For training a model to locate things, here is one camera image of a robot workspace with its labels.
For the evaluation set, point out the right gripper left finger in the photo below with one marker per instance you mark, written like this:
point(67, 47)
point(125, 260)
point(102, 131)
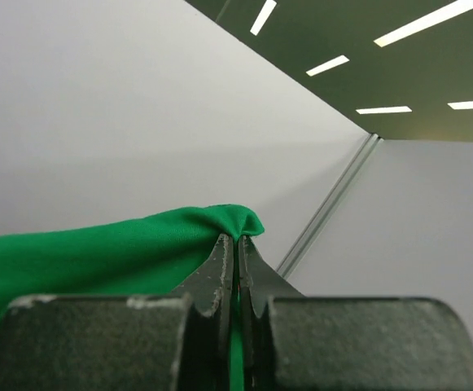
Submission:
point(177, 341)

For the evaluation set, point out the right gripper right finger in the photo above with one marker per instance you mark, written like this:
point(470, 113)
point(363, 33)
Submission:
point(295, 342)

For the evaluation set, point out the green t shirt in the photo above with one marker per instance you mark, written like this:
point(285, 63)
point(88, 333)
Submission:
point(143, 256)

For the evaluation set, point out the right aluminium frame post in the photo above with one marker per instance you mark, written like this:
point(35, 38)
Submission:
point(323, 213)

